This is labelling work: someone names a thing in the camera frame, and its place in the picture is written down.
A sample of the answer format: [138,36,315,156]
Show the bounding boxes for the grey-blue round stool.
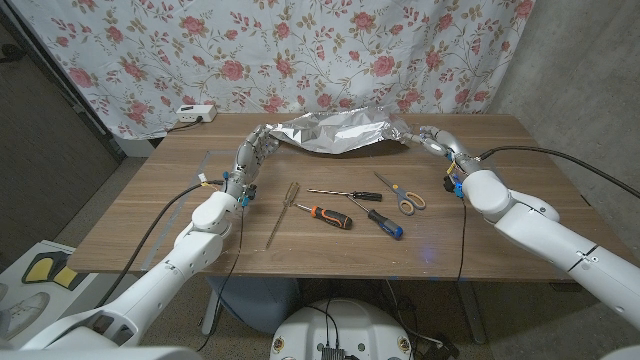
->
[207,276,301,335]

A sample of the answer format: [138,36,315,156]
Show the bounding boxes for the black backdrop stand pole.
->
[0,7,126,161]

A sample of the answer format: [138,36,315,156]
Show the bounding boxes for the black power adapter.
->
[422,333,461,360]

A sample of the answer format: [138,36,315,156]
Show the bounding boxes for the blue black screwdriver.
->
[345,194,404,241]

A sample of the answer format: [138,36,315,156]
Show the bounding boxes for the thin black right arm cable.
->
[455,197,469,284]

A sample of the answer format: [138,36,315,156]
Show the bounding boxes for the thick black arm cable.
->
[94,179,226,309]
[477,144,640,200]

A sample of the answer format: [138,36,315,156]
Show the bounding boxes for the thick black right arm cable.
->
[477,144,640,200]

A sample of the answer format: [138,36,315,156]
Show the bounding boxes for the aluminum foil sheet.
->
[267,105,414,155]

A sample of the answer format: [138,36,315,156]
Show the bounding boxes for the white power strip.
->
[175,103,218,124]

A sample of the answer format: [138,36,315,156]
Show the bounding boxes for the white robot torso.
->
[269,298,415,360]

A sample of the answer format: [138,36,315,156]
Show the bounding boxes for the orange black screwdriver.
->
[293,202,354,231]

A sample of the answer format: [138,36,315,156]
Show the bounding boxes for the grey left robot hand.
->
[230,123,281,201]

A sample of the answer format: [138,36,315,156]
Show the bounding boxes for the floral backdrop cloth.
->
[9,0,536,141]

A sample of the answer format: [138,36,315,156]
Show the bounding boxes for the grey orange handled scissors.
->
[373,171,427,217]

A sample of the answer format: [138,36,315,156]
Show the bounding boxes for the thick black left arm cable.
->
[94,179,226,309]

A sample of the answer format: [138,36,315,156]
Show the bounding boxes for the white floor mat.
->
[0,239,144,351]

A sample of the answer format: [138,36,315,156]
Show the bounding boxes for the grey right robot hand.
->
[410,124,484,176]

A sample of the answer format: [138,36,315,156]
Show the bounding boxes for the grey table leg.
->
[200,287,224,336]
[457,280,487,345]

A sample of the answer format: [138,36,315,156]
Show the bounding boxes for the black power strip cord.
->
[167,117,204,134]

